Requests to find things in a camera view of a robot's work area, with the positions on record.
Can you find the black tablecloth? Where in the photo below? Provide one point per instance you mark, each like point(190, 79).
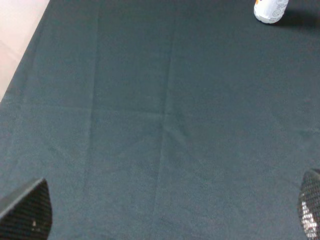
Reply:
point(166, 119)

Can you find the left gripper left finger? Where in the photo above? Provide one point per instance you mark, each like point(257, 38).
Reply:
point(26, 213)

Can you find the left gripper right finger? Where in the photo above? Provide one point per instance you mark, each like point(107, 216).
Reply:
point(308, 206)

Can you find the blue and white spray bottle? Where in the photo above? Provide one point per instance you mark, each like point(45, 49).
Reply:
point(269, 11)

